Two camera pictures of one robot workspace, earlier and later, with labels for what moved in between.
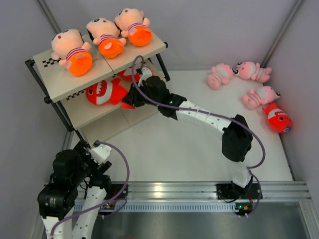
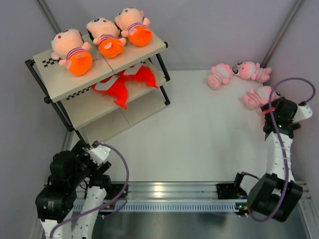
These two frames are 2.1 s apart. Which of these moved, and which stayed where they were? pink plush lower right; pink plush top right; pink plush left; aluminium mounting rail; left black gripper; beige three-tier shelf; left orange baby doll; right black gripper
Moved: right black gripper
Stayed: beige three-tier shelf; aluminium mounting rail; pink plush lower right; pink plush left; pink plush top right; left black gripper; left orange baby doll
